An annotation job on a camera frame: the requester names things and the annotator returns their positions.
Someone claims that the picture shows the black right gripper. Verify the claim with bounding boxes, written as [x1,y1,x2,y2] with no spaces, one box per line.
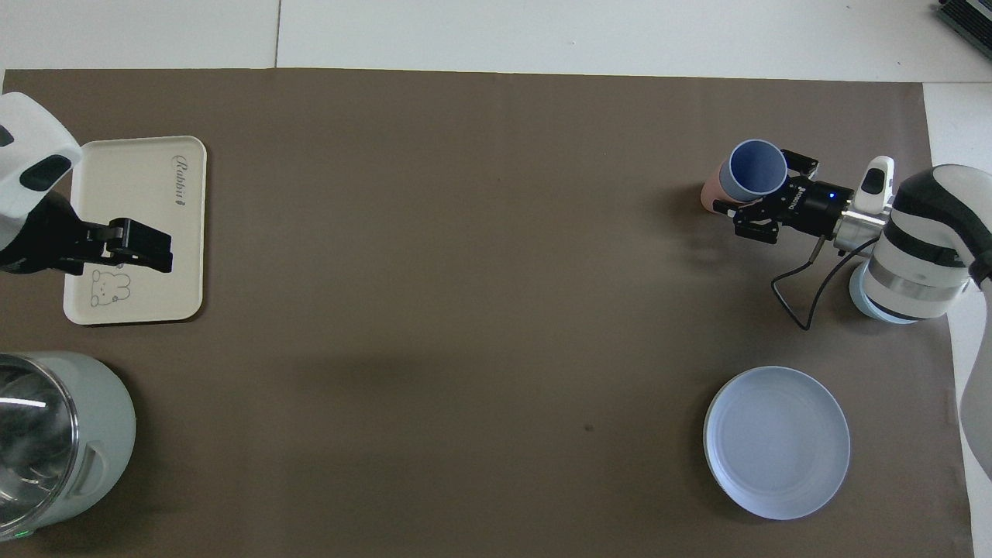
[713,151,846,245]

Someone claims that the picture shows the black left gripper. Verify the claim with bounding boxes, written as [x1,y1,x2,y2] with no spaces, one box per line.
[0,191,174,277]

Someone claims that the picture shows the blue ribbed cup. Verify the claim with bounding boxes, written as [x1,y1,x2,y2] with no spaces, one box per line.
[719,139,788,204]

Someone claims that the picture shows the pink cup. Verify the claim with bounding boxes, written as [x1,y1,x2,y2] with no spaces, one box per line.
[701,174,737,215]

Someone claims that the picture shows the cream rabbit print tray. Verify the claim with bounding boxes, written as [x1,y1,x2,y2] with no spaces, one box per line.
[63,136,208,325]

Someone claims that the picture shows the light blue cup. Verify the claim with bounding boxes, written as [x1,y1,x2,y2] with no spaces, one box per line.
[849,260,931,325]

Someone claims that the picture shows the pale green electric pot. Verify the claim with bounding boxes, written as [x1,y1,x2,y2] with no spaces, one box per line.
[0,351,137,541]

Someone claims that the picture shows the glass pot lid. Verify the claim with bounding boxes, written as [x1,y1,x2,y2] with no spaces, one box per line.
[0,355,81,528]

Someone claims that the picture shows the pale blue round plate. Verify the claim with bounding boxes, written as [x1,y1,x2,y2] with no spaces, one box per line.
[703,366,852,521]

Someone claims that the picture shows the dark ribbed device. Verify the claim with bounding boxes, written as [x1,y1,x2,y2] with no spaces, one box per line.
[934,0,992,40]

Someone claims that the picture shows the brown table mat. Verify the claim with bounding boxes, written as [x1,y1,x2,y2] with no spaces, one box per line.
[0,68,976,558]

